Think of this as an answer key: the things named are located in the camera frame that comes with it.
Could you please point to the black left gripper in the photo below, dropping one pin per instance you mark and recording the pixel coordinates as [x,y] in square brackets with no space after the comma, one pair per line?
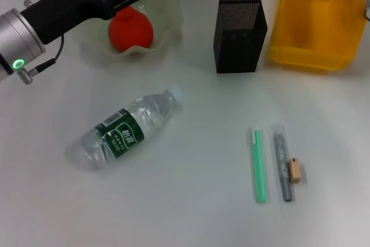
[69,7]

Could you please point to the red-orange fruit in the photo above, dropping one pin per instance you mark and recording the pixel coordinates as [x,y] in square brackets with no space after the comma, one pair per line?
[130,31]

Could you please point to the clear green-label water bottle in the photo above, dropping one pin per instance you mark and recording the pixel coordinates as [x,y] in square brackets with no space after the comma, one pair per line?
[130,128]

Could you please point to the grey pen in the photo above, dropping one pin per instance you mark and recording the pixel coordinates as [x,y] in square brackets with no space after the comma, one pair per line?
[281,157]

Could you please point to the small wooden block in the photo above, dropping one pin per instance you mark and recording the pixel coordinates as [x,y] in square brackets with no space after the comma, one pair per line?
[295,171]

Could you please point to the green pen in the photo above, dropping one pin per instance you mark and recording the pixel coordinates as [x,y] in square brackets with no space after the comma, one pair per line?
[258,166]

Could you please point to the translucent green fruit bowl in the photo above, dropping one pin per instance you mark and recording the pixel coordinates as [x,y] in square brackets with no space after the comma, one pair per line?
[167,7]

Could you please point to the black mesh pen holder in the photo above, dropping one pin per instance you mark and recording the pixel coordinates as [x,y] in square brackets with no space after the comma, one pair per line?
[237,44]

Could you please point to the yellow plastic bin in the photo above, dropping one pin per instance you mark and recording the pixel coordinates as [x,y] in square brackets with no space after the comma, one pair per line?
[312,27]

